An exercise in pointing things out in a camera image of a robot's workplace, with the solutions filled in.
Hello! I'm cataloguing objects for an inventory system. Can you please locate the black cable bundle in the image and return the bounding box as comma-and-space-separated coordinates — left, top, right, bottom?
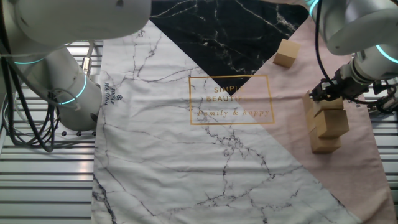
0, 0, 63, 153

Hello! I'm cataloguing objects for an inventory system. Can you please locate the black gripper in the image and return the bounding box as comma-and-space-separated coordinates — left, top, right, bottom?
309, 62, 373, 106

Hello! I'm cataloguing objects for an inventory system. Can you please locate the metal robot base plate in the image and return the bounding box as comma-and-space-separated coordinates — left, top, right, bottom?
40, 124, 97, 141

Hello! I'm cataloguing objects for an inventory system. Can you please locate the black side camera cable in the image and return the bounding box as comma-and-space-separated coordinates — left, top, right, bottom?
374, 93, 398, 114

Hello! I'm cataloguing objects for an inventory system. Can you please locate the light wooden cube block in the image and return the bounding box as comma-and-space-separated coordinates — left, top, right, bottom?
272, 39, 302, 69
309, 127, 342, 154
303, 90, 315, 113
312, 96, 345, 117
315, 108, 351, 140
306, 108, 318, 133

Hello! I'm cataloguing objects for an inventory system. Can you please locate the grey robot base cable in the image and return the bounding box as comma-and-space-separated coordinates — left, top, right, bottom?
81, 40, 96, 77

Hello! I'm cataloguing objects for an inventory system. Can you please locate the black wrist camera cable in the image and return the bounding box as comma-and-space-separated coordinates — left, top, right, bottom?
313, 0, 398, 105

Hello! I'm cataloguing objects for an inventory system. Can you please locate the marble pattern table cloth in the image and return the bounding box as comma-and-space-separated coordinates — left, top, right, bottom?
90, 0, 397, 224

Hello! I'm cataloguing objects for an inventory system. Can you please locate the white cable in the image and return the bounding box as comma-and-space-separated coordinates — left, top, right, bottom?
1, 93, 19, 141

